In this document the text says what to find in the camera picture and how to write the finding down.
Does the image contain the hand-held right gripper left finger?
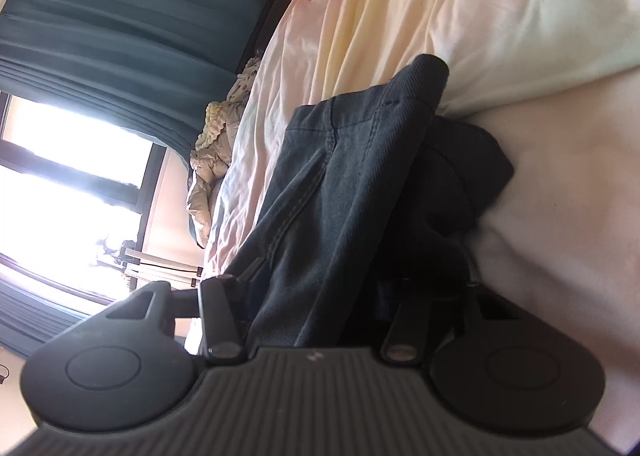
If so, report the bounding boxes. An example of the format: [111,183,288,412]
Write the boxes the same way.
[102,273,251,368]

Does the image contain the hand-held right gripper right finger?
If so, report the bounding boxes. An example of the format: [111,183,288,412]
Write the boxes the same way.
[382,285,527,366]

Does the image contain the dark grey jeans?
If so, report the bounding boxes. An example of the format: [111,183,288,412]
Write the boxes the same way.
[220,54,451,352]

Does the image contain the beige duvet pile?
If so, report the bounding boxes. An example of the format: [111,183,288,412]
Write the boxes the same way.
[186,136,236,249]

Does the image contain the dark framed window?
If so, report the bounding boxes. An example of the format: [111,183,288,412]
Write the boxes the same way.
[0,91,168,309]

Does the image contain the cream fluffy blanket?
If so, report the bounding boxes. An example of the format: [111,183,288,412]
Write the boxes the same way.
[195,101,236,147]

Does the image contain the blue curtain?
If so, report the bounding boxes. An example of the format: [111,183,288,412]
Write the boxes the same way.
[0,266,121,359]
[0,0,273,172]

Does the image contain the floral blanket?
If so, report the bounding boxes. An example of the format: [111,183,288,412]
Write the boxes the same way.
[227,56,263,102]

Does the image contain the black armchair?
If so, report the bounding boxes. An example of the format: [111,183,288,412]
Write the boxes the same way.
[252,0,293,67]

